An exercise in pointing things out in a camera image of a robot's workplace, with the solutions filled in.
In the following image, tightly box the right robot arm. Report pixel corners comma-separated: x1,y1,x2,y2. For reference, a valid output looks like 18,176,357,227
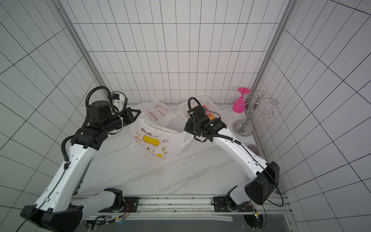
184,97,281,211

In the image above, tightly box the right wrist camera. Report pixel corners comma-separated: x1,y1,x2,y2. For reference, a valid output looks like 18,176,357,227
189,105,210,125

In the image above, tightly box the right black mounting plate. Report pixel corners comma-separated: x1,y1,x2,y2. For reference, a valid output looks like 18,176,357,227
211,196,254,213

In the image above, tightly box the black mounting plate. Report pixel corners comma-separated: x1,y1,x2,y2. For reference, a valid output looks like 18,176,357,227
211,196,254,213
99,196,139,214

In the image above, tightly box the silver metal glass rack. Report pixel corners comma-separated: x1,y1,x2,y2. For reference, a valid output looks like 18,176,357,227
232,90,279,137

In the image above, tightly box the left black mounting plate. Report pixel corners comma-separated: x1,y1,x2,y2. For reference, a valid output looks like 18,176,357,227
99,196,139,214

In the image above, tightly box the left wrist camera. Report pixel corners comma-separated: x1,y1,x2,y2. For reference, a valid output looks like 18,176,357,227
111,91,128,111

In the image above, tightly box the orange pink peach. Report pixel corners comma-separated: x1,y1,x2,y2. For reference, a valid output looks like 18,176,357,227
207,112,214,120

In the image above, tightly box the pink plastic wine glass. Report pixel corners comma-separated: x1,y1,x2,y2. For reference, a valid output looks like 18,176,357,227
232,87,250,114

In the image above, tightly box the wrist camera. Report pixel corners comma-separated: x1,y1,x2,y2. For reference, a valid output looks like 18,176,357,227
111,91,128,111
189,105,210,125

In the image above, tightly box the white perforated plastic basket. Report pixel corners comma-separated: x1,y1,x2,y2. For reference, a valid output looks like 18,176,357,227
178,96,229,126

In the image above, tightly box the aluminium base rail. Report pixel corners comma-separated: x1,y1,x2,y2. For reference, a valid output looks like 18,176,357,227
85,194,293,222

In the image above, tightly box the white bag with red print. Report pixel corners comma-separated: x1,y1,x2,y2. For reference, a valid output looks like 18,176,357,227
134,99,176,127

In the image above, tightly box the translucent white plastic bag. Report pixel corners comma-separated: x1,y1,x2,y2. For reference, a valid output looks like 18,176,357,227
130,115,193,158

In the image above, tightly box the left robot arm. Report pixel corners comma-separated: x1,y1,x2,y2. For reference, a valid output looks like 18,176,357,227
20,86,141,232

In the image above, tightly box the pale pink mug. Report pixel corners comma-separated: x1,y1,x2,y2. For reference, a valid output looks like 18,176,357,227
247,144,261,158

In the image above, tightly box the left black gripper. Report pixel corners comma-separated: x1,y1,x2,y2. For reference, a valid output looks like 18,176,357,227
104,108,142,132

